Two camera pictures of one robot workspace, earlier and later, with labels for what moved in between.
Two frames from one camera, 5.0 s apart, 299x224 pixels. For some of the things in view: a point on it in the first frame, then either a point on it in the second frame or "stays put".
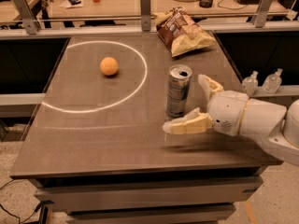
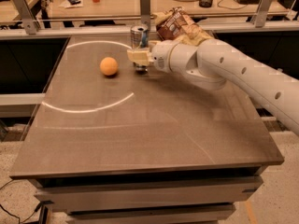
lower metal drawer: [149, 214] stays put
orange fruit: [108, 65] stays put
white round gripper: [228, 112] to [160, 57]
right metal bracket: [266, 0] stays put
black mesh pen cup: [206, 0] stays put
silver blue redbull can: [177, 87] to [139, 40]
